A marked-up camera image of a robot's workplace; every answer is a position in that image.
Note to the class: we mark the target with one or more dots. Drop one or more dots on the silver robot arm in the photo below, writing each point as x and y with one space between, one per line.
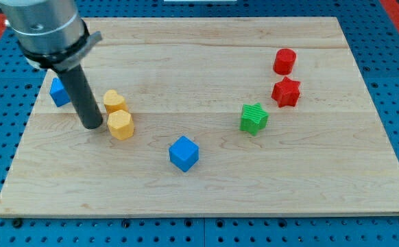
51 33

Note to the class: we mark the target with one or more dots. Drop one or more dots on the green star block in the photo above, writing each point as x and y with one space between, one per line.
253 118

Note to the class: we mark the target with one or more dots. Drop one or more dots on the yellow heart block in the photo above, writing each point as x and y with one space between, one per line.
114 102

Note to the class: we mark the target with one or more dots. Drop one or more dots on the blue block behind rod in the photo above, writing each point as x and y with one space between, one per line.
58 93

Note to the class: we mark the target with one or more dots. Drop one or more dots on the blue cube block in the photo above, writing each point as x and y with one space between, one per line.
184 153

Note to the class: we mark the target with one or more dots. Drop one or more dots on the yellow hexagon block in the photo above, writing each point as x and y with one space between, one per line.
121 125

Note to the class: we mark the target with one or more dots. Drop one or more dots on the wooden board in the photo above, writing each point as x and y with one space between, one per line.
328 156

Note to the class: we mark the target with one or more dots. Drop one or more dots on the red cylinder block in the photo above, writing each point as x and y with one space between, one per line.
284 61

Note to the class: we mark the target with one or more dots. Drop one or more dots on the red star block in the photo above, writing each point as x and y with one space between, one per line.
286 92

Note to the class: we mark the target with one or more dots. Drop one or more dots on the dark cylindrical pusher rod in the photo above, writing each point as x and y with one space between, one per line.
78 89

